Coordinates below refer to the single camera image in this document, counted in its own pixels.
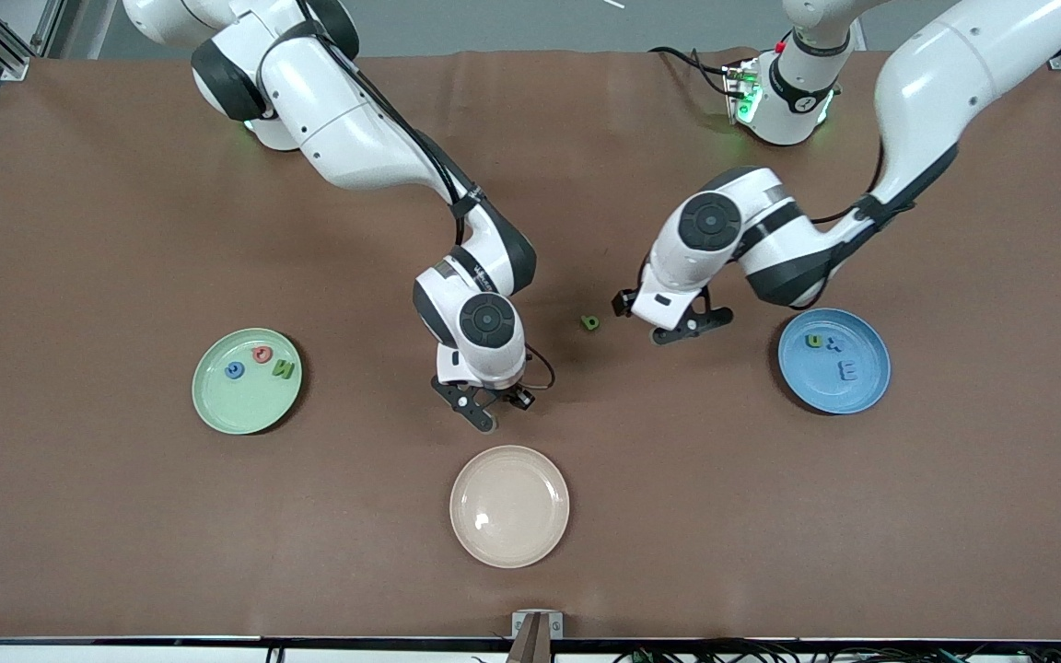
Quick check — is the beige plate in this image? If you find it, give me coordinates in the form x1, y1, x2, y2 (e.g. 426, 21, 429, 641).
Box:
449, 445, 571, 569

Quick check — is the blue plate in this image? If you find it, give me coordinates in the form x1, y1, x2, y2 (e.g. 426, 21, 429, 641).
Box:
777, 308, 892, 415

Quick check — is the silver base connector panel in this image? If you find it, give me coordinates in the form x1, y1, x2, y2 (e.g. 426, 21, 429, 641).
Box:
722, 57, 764, 125

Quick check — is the green plate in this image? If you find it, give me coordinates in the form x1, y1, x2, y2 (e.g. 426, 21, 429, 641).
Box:
192, 328, 303, 436

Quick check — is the brown table mat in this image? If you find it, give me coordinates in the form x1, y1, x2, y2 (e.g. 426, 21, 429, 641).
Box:
0, 48, 1061, 641

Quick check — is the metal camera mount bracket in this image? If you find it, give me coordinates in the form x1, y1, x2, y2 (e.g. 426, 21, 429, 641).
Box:
511, 610, 564, 663

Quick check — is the black arm base cable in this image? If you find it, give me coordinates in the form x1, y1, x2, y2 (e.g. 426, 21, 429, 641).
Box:
648, 46, 743, 98

